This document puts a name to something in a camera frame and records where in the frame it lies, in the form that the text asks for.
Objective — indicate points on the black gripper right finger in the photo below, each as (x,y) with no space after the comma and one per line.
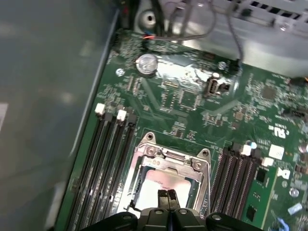
(185,221)

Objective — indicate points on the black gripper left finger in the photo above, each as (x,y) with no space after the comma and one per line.
(154,221)

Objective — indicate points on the silver CPU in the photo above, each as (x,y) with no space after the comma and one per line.
(154,187)

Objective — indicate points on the metal socket cover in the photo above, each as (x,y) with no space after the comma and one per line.
(173,164)

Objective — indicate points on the CPU socket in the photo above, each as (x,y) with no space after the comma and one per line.
(145,144)

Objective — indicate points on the green RAM stick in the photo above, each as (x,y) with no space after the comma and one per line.
(262,192)

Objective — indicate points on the green motherboard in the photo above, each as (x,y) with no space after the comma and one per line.
(168,115)

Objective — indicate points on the black internal USB connector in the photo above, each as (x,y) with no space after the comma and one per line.
(211,86)

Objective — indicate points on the silver motherboard screw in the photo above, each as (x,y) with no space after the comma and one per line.
(119,71)
(222,65)

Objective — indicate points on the square black chip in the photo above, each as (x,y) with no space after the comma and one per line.
(269,92)

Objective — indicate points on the silver coin battery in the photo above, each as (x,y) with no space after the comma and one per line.
(146,64)

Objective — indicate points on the black PC case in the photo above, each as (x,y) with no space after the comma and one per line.
(36,96)

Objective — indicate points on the silver metal drive cage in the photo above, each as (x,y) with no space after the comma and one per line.
(264,43)

